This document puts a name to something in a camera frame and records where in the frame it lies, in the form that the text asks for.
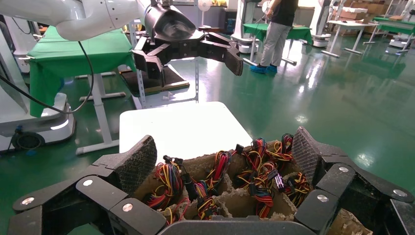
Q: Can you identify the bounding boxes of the brown cardboard divider box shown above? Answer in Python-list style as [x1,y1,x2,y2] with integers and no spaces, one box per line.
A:
[134,139,373,235]

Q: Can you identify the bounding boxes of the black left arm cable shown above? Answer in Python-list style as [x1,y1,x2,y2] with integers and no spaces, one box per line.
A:
[0,40,95,115]

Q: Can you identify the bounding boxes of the stacked cardboard boxes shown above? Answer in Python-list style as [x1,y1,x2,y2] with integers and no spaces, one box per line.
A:
[337,1,387,21]

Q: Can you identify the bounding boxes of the standing person gray trousers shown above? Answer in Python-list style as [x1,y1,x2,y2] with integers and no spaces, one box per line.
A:
[250,0,299,74]

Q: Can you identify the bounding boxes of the green covered table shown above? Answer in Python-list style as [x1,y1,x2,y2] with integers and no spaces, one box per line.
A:
[363,16,415,46]

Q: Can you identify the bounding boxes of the dark cabinet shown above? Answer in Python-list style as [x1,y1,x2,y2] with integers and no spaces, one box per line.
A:
[222,9,239,35]

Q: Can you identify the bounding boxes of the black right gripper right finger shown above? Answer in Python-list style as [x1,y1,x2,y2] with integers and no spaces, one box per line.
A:
[292,126,415,235]

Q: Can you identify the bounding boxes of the white work table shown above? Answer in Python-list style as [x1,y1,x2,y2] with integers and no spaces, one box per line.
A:
[321,20,380,59]

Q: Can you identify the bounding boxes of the green tablecloth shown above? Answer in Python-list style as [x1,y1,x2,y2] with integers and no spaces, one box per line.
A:
[243,23,314,46]
[27,25,136,118]

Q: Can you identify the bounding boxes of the white standing fan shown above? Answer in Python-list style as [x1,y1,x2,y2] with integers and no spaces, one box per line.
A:
[198,0,212,26]

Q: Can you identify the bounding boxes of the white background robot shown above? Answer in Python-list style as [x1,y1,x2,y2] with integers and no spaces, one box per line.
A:
[387,0,415,54]
[231,0,260,54]
[309,0,338,48]

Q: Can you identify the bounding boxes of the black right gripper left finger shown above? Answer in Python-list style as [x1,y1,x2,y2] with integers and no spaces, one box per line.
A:
[6,134,167,235]

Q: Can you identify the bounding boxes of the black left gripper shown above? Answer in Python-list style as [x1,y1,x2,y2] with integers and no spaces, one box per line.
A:
[132,3,244,88]

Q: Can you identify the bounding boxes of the white table leg frame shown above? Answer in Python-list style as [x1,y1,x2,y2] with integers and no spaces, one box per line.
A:
[75,72,127,156]

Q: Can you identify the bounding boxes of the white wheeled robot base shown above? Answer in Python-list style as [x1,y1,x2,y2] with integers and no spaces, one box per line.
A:
[0,19,77,153]

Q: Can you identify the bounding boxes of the perforated metal rack frame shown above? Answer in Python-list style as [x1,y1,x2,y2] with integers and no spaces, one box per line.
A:
[128,19,200,109]

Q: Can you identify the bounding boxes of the brown board black mat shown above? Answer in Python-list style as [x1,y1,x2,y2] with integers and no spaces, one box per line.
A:
[119,64,190,97]

